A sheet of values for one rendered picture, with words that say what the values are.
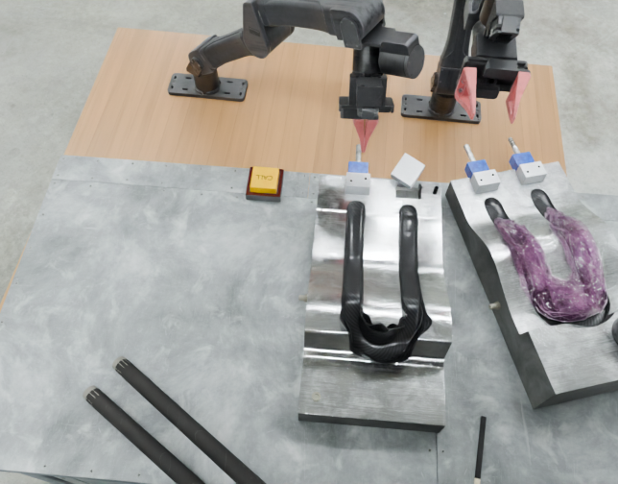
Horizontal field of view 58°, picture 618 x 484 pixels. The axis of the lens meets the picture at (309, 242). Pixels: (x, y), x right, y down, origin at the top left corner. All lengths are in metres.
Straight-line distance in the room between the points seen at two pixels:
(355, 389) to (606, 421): 0.48
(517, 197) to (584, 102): 1.60
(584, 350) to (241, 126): 0.91
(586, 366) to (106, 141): 1.15
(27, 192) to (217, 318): 1.50
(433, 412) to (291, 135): 0.73
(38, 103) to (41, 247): 1.55
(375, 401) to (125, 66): 1.09
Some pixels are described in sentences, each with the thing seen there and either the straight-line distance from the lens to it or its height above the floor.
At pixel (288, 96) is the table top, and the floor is 0.80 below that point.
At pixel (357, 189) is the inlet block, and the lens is 1.18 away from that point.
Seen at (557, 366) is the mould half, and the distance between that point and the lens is 1.10.
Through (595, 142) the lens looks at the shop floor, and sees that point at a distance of 2.74.
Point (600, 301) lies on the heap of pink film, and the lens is 1.23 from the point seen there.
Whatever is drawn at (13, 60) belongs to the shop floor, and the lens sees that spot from 3.08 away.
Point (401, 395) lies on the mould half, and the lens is 1.06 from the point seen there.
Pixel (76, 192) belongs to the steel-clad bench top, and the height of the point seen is 0.80.
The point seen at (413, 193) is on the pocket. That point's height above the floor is 0.86.
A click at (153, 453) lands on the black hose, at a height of 0.86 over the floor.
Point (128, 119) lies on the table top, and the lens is 1.51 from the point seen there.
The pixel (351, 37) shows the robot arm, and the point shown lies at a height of 1.21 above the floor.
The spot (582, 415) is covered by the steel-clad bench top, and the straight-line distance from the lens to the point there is 1.21.
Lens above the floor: 1.87
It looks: 60 degrees down
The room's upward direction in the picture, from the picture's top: 1 degrees clockwise
